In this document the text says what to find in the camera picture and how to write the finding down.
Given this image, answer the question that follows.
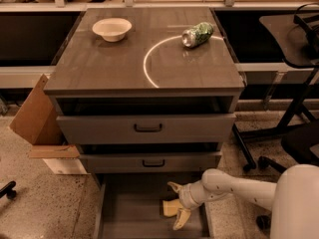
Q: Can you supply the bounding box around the black side table stand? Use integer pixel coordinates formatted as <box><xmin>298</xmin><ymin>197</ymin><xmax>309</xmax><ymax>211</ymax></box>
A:
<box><xmin>232</xmin><ymin>2</ymin><xmax>319</xmax><ymax>171</ymax></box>

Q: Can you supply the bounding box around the black chair caster left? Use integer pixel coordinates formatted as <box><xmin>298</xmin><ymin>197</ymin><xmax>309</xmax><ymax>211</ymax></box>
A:
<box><xmin>0</xmin><ymin>181</ymin><xmax>17</xmax><ymax>199</ymax></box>

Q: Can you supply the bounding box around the grey drawer cabinet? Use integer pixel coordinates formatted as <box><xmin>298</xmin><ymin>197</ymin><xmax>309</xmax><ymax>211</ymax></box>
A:
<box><xmin>43</xmin><ymin>6</ymin><xmax>246</xmax><ymax>184</ymax></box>

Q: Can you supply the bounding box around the white bowl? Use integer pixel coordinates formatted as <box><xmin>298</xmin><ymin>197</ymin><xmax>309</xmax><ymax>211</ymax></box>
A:
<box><xmin>92</xmin><ymin>18</ymin><xmax>132</xmax><ymax>42</ymax></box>

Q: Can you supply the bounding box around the black office chair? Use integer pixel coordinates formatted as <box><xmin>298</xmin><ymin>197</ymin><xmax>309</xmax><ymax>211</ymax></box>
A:
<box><xmin>256</xmin><ymin>119</ymin><xmax>319</xmax><ymax>230</ymax></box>

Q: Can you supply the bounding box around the grey middle drawer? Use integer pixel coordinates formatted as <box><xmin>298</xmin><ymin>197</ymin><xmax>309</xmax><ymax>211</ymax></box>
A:
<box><xmin>80</xmin><ymin>151</ymin><xmax>221</xmax><ymax>173</ymax></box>

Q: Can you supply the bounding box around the yellow sponge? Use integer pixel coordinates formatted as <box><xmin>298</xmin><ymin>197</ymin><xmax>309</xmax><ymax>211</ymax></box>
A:
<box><xmin>162</xmin><ymin>199</ymin><xmax>182</xmax><ymax>217</ymax></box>

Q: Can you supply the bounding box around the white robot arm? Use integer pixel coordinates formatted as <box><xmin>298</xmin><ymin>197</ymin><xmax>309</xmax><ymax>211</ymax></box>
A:
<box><xmin>162</xmin><ymin>164</ymin><xmax>319</xmax><ymax>239</ymax></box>

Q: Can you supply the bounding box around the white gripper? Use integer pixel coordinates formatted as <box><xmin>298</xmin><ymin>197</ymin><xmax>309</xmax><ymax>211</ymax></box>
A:
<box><xmin>167</xmin><ymin>181</ymin><xmax>203</xmax><ymax>230</ymax></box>

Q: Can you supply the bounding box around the brown cardboard box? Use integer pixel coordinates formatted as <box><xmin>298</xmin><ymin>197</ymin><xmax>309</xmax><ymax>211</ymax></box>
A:
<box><xmin>10</xmin><ymin>75</ymin><xmax>87</xmax><ymax>175</ymax></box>

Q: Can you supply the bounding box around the grey top drawer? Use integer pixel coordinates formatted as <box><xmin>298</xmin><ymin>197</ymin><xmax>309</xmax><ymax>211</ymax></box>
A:
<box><xmin>57</xmin><ymin>114</ymin><xmax>235</xmax><ymax>144</ymax></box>

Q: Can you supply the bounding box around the grey open bottom drawer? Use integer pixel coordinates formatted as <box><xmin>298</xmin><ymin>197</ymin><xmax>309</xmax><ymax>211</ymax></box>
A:
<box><xmin>94</xmin><ymin>172</ymin><xmax>210</xmax><ymax>239</ymax></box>

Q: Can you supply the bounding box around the green soda can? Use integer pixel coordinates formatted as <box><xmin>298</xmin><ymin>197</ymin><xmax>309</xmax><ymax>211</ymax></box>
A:
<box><xmin>181</xmin><ymin>22</ymin><xmax>214</xmax><ymax>48</ymax></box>

